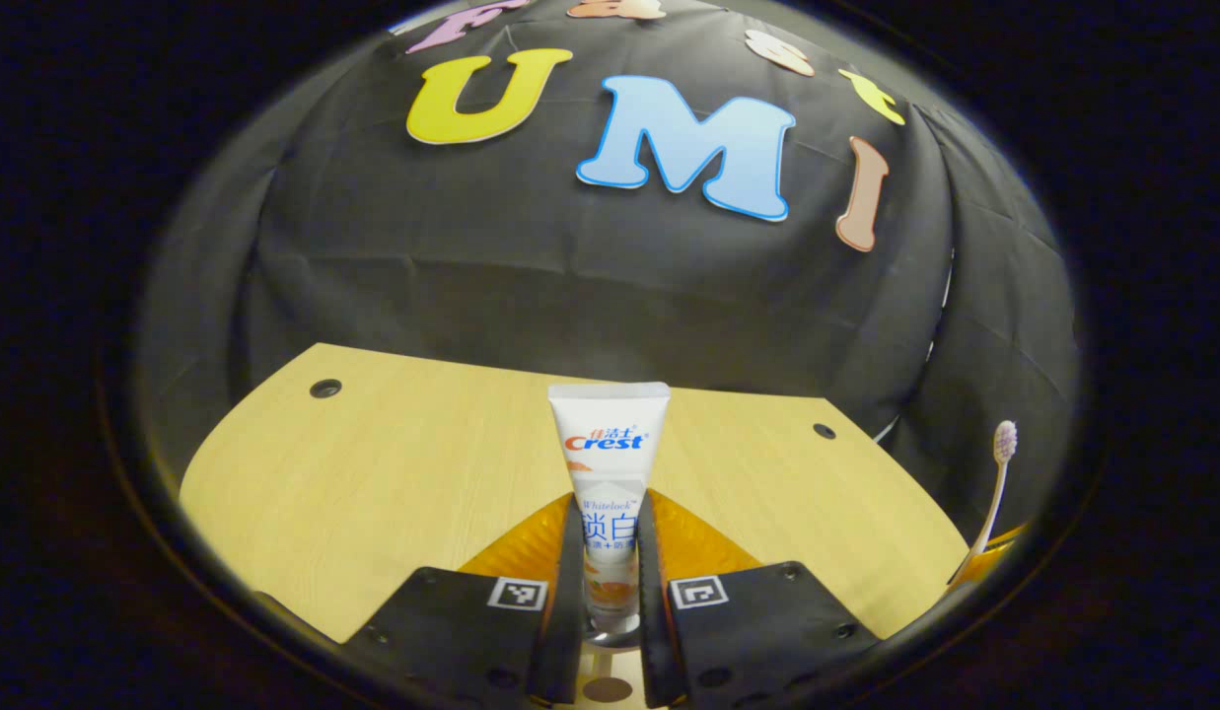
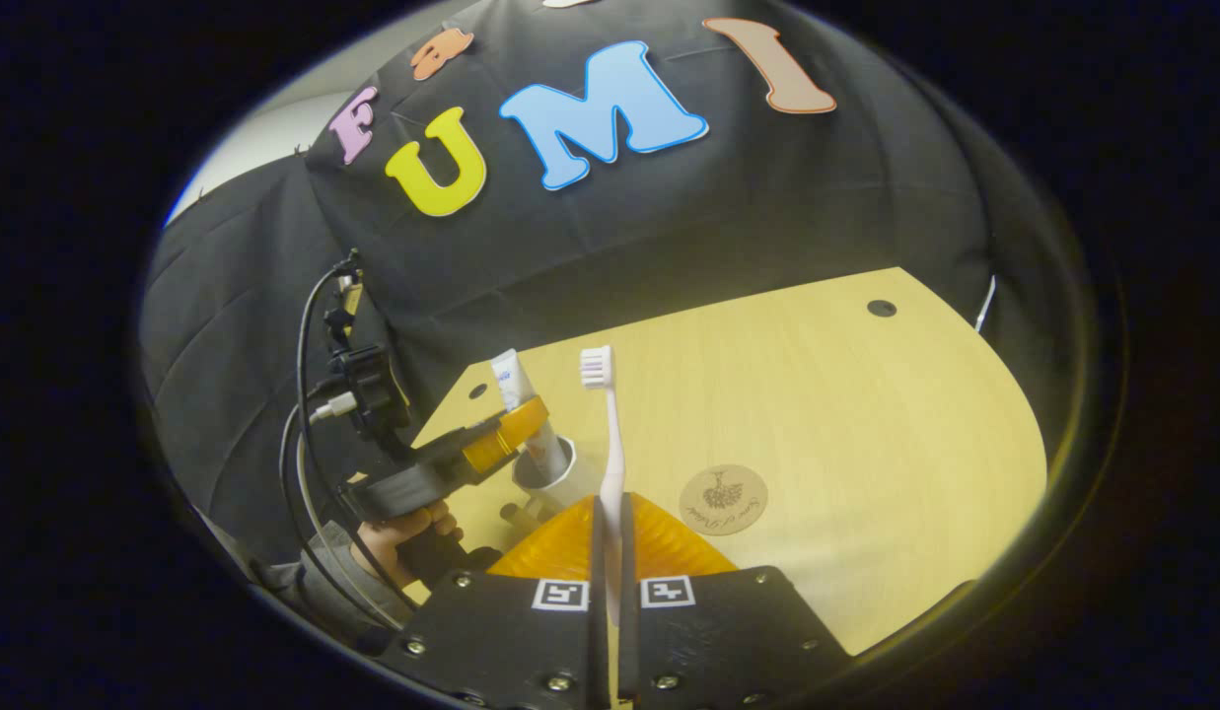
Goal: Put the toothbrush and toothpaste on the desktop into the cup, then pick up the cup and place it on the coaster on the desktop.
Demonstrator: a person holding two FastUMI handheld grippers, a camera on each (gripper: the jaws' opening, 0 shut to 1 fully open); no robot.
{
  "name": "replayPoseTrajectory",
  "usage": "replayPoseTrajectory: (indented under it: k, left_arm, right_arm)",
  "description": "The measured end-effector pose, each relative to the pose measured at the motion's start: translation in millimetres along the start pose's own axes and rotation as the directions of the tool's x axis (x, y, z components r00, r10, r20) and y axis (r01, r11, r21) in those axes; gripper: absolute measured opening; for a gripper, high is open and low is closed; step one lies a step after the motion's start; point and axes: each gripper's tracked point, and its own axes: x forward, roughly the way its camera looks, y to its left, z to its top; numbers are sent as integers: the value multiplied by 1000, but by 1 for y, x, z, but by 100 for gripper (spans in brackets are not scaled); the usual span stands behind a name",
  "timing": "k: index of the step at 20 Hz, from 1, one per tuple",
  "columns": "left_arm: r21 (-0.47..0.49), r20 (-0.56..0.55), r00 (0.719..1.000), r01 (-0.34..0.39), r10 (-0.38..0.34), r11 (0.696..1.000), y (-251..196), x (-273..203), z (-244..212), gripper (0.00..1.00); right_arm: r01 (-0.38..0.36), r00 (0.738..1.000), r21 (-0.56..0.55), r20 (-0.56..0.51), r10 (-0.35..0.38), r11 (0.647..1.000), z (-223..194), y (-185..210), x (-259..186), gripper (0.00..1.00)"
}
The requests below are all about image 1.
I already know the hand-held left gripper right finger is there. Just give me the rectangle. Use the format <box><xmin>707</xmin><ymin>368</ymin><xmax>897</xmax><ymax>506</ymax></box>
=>
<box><xmin>637</xmin><ymin>488</ymin><xmax>882</xmax><ymax>709</ymax></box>

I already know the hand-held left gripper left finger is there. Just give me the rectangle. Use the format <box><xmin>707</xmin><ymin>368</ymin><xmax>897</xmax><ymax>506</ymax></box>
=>
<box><xmin>348</xmin><ymin>490</ymin><xmax>586</xmax><ymax>706</ymax></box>

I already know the white cup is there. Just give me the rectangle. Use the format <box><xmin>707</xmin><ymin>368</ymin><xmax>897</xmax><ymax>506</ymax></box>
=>
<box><xmin>570</xmin><ymin>611</ymin><xmax>652</xmax><ymax>706</ymax></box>

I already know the pale pink toothbrush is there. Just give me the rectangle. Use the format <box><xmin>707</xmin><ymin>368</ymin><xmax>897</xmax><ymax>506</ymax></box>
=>
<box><xmin>950</xmin><ymin>420</ymin><xmax>1020</xmax><ymax>588</ymax></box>

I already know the white toothpaste tube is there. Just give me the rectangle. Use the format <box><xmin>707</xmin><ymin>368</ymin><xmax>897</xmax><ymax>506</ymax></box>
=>
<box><xmin>547</xmin><ymin>382</ymin><xmax>672</xmax><ymax>634</ymax></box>

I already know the black backdrop cloth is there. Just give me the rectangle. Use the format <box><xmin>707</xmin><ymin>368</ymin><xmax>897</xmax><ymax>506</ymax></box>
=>
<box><xmin>136</xmin><ymin>0</ymin><xmax>1082</xmax><ymax>538</ymax></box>

